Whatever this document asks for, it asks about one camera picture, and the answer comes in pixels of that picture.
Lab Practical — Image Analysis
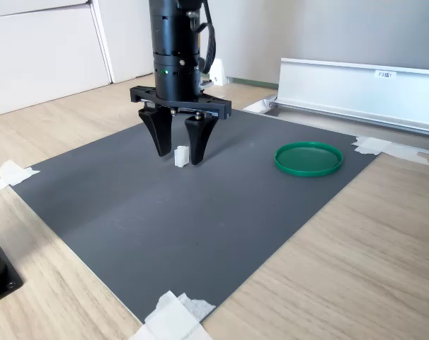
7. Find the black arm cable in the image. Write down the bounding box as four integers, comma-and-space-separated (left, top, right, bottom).
191, 0, 217, 76

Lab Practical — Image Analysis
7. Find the round green lid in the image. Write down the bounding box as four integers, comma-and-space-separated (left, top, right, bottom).
273, 141, 345, 179

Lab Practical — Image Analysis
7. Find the dark grey mat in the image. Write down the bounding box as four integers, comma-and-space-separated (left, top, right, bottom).
10, 108, 383, 325

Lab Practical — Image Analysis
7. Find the small white plastic terminal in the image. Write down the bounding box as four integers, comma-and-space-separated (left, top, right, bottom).
173, 144, 191, 168

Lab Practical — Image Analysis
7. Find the silver cable duct flap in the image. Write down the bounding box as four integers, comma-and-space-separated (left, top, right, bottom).
275, 57, 429, 137

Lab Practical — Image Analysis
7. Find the white cabinet panel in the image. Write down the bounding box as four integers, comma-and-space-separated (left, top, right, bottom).
0, 0, 114, 119

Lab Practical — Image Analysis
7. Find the white wall bracket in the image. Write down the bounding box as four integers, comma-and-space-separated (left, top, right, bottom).
208, 57, 230, 86

